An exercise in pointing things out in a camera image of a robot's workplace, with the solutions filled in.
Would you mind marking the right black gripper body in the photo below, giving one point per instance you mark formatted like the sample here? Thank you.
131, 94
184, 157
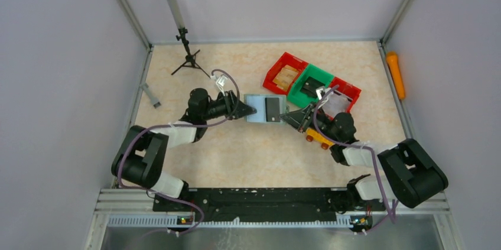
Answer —
306, 117

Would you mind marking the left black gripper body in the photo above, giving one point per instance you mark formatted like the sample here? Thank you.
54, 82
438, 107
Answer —
238, 106

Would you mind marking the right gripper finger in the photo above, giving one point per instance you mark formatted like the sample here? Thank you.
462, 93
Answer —
299, 125
303, 113

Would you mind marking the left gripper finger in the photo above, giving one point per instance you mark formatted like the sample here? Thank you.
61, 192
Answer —
239, 103
244, 111

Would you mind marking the green card holder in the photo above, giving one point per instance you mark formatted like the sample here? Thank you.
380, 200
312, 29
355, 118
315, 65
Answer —
258, 101

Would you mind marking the black credit card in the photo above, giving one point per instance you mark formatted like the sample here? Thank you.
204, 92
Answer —
272, 109

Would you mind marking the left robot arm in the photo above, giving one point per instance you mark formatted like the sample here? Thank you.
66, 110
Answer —
140, 158

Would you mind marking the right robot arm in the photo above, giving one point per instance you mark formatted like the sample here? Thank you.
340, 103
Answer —
404, 172

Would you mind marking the yellow toy car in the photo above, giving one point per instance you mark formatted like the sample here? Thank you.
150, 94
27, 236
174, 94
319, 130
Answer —
313, 136

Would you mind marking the green bin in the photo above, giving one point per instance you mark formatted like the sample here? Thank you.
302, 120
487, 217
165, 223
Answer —
301, 100

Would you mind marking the clear plastic bags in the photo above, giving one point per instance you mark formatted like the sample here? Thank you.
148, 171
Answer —
337, 104

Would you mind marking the black item in green bin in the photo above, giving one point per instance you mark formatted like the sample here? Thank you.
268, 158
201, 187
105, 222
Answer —
309, 87

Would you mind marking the near red bin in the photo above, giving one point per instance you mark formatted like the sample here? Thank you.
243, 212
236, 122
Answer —
348, 89

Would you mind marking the red bin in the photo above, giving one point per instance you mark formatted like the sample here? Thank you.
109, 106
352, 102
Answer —
285, 59
348, 89

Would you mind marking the wooden blocks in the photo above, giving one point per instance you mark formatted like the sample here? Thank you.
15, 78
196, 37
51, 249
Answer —
285, 77

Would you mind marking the far red bin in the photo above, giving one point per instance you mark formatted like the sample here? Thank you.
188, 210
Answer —
285, 59

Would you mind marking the small grey tool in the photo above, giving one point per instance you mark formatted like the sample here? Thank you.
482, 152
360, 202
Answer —
155, 102

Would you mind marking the orange flashlight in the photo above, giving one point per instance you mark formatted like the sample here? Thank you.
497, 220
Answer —
393, 65

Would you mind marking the black tripod with grey tube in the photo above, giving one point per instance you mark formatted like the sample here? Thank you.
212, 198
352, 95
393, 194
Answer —
190, 58

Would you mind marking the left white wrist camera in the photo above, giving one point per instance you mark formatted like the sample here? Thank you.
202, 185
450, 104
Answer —
220, 81

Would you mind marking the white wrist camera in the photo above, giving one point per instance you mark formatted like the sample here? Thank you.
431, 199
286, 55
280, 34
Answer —
323, 94
220, 81

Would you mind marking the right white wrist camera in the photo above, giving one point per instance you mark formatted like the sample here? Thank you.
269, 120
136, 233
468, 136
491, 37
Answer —
323, 94

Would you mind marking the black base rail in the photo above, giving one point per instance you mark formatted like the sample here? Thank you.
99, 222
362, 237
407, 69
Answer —
310, 204

